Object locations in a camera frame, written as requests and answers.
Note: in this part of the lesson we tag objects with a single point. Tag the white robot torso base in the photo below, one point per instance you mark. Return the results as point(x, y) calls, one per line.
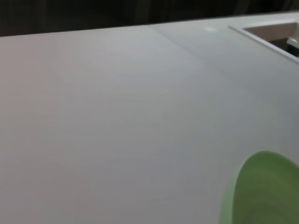
point(294, 42)

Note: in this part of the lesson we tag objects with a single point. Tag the light green plate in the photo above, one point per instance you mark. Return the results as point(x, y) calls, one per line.
point(266, 191)

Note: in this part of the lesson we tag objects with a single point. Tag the dark background curtain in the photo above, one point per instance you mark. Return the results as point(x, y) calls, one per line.
point(116, 11)

